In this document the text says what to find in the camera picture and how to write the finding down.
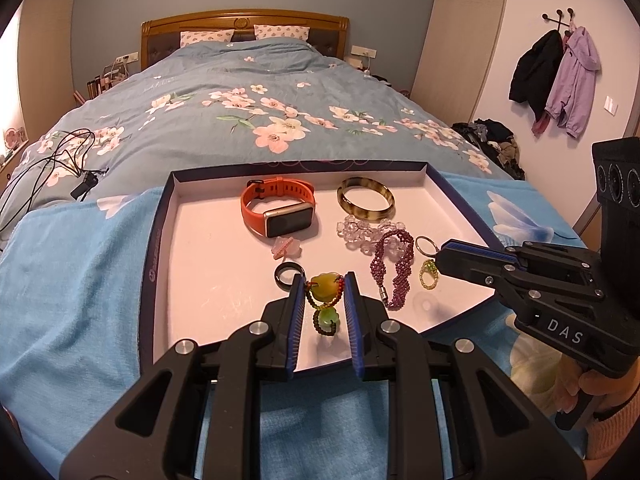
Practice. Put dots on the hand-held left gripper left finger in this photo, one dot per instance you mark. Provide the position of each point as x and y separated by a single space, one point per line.
297 325

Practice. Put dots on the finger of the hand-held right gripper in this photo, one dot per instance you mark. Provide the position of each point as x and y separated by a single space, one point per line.
475 251
465 269

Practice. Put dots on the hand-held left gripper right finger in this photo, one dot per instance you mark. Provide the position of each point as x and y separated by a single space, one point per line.
355 325

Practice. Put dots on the green pendant dark loop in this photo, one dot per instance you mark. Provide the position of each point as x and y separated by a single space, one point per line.
327 317

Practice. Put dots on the dark blue cardboard tray box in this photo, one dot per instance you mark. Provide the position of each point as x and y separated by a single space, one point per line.
210 270

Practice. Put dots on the orange smart watch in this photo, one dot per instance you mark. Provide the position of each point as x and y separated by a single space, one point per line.
252 220

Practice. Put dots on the amber bangle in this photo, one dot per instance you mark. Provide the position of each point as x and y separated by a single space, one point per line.
345 205

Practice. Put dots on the person's right hand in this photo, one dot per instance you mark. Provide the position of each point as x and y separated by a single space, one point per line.
610 390

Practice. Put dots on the dark clothes pile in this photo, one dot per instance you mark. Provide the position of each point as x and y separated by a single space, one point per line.
492 142

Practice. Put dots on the black jacket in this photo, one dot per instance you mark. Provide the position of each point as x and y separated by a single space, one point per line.
535 75

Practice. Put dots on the purple jacket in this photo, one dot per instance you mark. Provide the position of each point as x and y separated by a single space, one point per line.
575 80

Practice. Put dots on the beige wardrobe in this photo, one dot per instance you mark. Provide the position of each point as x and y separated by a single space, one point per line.
460 35

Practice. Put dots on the bright blue flower blanket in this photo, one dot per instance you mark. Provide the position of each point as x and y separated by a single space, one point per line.
75 285

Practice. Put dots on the blue-grey floral duvet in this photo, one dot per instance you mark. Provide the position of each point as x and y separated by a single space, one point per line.
225 75

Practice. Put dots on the white patterned pillow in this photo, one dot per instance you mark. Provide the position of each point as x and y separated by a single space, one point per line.
282 32
206 38

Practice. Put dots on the cosmetics on nightstand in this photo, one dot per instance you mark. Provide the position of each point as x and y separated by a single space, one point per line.
102 82

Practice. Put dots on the wooden bed headboard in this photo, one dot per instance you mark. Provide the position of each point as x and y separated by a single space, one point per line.
200 20

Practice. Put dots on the small pink fan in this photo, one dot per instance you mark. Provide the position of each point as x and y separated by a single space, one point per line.
14 138

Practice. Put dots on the white light switch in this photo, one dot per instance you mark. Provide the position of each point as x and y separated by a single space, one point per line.
611 105

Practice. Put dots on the white wall socket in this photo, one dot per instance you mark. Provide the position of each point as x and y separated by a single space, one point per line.
363 51
125 57

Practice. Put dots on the black wall coat hook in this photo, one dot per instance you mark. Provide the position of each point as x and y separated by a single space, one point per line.
559 17

